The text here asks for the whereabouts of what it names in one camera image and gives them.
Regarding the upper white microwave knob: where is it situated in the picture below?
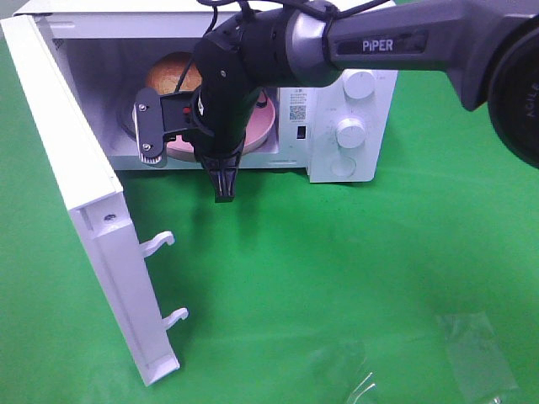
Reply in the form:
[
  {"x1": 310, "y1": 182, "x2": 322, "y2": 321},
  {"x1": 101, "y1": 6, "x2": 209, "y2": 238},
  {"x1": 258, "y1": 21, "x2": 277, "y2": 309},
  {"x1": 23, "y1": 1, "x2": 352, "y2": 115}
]
[{"x1": 342, "y1": 69, "x2": 376, "y2": 100}]

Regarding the white microwave oven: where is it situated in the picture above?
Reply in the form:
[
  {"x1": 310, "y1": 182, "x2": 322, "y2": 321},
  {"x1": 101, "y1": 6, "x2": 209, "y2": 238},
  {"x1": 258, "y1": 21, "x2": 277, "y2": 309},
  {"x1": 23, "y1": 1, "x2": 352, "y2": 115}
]
[{"x1": 2, "y1": 1, "x2": 397, "y2": 183}]

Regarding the white microwave knob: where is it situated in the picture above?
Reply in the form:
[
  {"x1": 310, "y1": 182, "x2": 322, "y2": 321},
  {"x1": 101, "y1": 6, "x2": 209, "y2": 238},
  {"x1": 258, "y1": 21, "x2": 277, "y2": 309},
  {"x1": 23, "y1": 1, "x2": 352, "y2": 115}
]
[
  {"x1": 342, "y1": 69, "x2": 376, "y2": 100},
  {"x1": 336, "y1": 118, "x2": 366, "y2": 149}
]

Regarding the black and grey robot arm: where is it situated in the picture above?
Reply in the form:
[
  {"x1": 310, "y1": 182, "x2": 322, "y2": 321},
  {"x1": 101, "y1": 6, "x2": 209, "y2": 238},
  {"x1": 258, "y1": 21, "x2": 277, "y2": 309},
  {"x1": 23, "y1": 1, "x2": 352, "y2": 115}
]
[{"x1": 184, "y1": 1, "x2": 538, "y2": 202}]

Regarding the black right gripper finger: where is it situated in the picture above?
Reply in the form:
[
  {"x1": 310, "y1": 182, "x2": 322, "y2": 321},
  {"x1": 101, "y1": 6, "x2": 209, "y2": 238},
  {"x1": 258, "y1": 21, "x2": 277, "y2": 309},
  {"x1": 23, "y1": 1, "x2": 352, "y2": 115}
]
[{"x1": 200, "y1": 141, "x2": 244, "y2": 203}]

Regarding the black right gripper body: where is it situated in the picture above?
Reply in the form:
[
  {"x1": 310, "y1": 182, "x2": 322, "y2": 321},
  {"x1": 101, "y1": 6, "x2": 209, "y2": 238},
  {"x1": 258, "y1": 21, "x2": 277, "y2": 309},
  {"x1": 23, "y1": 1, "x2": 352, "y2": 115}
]
[{"x1": 160, "y1": 83, "x2": 262, "y2": 156}]

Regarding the round microwave door button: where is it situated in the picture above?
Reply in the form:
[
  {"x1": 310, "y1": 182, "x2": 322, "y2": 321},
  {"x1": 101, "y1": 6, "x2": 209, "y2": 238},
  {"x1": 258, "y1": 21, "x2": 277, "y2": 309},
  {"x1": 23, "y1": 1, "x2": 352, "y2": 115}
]
[{"x1": 330, "y1": 157, "x2": 356, "y2": 178}]

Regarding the pink round plate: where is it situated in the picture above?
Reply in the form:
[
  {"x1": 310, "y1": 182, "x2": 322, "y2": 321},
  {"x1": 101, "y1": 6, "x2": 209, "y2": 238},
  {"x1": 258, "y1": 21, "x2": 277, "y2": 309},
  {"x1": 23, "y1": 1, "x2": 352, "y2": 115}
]
[{"x1": 132, "y1": 93, "x2": 275, "y2": 162}]

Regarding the lower white microwave knob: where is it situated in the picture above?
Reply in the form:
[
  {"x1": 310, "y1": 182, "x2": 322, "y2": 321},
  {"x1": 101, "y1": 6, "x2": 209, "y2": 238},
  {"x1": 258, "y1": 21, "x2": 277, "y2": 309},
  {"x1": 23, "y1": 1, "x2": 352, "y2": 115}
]
[{"x1": 336, "y1": 118, "x2": 366, "y2": 149}]

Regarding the clear tape patch right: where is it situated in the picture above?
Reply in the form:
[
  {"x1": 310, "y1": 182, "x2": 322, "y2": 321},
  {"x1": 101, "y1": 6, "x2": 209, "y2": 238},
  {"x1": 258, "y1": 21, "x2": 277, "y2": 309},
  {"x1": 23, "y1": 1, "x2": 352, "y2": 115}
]
[{"x1": 436, "y1": 312, "x2": 519, "y2": 403}]

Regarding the white microwave door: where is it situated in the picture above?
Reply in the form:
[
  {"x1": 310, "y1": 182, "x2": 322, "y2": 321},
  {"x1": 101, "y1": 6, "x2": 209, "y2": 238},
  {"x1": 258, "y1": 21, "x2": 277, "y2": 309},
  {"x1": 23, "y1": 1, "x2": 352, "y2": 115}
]
[{"x1": 1, "y1": 14, "x2": 189, "y2": 385}]

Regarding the burger with lettuce and tomato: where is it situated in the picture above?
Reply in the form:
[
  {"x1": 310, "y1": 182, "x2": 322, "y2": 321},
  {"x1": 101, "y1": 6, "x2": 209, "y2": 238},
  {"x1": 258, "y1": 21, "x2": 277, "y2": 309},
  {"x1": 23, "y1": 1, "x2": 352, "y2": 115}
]
[{"x1": 145, "y1": 52, "x2": 202, "y2": 95}]

